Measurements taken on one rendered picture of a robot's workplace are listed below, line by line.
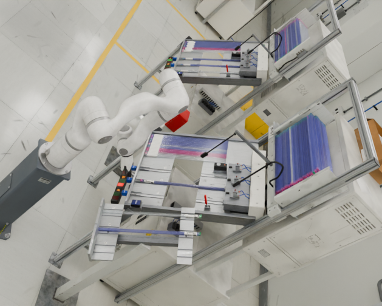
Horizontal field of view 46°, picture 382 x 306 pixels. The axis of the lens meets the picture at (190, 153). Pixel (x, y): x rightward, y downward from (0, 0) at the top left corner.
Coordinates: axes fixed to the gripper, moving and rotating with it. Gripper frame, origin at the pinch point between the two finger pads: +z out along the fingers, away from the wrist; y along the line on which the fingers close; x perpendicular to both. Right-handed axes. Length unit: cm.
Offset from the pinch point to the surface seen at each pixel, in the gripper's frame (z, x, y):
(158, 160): 5.4, 13.3, -20.4
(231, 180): -1, 59, -3
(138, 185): 5.4, 6.1, 3.5
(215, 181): 5, 50, -6
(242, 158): 5, 64, -31
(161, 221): 34.0, 18.6, 3.2
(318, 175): -31, 100, 22
